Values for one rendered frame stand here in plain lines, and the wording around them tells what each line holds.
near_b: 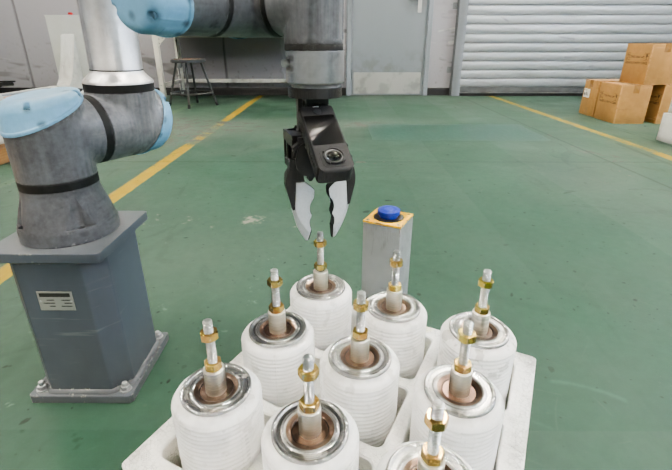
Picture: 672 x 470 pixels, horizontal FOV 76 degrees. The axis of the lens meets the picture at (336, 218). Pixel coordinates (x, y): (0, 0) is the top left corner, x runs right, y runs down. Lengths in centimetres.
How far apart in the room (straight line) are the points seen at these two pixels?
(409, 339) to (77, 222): 55
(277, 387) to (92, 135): 49
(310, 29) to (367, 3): 500
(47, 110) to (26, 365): 55
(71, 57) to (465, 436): 387
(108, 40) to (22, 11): 581
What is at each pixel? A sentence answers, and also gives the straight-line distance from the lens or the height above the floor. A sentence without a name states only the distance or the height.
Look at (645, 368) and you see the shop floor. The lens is 110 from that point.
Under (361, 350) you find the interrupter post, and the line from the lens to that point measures 52.
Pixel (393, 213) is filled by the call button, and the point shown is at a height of 33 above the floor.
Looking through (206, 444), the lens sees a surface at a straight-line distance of 51.
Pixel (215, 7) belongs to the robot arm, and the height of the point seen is 64.
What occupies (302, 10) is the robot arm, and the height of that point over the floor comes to 64.
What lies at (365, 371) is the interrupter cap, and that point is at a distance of 52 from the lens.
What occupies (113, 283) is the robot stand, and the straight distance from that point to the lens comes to 82.
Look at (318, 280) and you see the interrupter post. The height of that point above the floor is 27.
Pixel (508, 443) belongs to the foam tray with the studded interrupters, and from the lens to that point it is 58.
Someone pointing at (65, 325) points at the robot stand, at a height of 16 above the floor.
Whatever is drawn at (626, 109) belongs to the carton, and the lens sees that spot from 420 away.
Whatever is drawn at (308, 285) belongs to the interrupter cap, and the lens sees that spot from 67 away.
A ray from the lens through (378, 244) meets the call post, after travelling 76.
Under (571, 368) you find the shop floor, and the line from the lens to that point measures 102.
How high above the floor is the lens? 60
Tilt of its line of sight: 22 degrees down
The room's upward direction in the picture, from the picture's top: straight up
